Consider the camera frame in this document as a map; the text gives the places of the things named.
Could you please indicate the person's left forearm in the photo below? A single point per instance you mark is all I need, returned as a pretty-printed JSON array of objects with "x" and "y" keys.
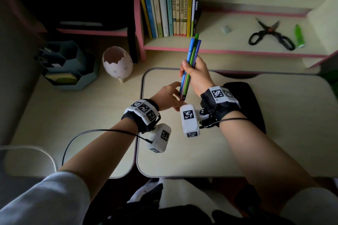
[{"x": 105, "y": 151}]

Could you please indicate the person's left hand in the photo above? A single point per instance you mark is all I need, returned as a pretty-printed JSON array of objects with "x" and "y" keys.
[{"x": 165, "y": 98}]

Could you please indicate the person's white black clothing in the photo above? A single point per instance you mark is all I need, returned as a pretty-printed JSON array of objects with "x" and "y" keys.
[{"x": 50, "y": 201}]

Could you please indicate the pink trimmed desk shelf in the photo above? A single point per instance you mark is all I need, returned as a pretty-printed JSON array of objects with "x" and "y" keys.
[{"x": 237, "y": 45}]

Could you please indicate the black marker wristband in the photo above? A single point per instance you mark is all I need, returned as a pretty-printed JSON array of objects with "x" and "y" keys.
[
  {"x": 144, "y": 112},
  {"x": 219, "y": 101}
]

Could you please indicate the white marker tracker box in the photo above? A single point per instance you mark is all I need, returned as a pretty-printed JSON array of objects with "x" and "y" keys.
[
  {"x": 159, "y": 137},
  {"x": 189, "y": 120}
]

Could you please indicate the person's right forearm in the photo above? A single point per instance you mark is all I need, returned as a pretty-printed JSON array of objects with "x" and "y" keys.
[{"x": 261, "y": 159}]

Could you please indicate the black pouch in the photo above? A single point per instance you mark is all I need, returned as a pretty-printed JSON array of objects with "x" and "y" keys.
[{"x": 250, "y": 101}]

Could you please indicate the yellow sticky note pad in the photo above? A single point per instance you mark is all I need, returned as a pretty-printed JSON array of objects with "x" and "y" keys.
[{"x": 62, "y": 77}]

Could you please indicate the green marker pen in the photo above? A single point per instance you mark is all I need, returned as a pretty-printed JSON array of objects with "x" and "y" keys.
[{"x": 299, "y": 36}]

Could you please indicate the person's right hand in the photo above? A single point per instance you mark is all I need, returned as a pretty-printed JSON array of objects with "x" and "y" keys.
[{"x": 202, "y": 77}]

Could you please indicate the person's left thumb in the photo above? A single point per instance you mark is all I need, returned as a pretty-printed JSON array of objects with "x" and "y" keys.
[{"x": 179, "y": 105}]

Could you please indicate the purple pen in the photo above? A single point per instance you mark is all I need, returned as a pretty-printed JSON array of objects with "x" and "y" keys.
[{"x": 198, "y": 48}]

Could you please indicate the person's right fingers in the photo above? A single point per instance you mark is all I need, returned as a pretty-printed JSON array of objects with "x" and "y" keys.
[{"x": 183, "y": 69}]

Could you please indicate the small grey eraser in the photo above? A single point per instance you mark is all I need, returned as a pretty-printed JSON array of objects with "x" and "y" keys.
[{"x": 226, "y": 29}]

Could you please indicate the blue pen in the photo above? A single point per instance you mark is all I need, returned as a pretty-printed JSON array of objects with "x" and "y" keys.
[{"x": 190, "y": 50}]

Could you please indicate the row of upright books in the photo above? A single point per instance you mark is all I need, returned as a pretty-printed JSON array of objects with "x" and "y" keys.
[{"x": 169, "y": 0}]

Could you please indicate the teal hexagonal desk organizer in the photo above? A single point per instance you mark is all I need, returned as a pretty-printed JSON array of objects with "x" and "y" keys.
[{"x": 68, "y": 66}]

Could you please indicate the eggshell shaped pen holder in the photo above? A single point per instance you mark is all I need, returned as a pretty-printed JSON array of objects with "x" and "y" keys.
[{"x": 117, "y": 62}]

